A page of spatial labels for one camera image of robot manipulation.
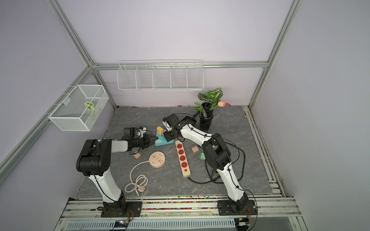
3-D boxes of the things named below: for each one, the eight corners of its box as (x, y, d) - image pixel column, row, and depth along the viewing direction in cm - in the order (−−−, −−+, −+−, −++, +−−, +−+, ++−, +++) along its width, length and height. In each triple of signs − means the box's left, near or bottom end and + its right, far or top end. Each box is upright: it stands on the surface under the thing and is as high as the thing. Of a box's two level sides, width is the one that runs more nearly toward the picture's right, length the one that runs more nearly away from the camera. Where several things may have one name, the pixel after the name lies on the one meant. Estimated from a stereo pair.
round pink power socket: (148, 168, 89) (147, 166, 87) (151, 153, 96) (150, 151, 94) (164, 168, 89) (163, 166, 87) (166, 153, 96) (165, 151, 94)
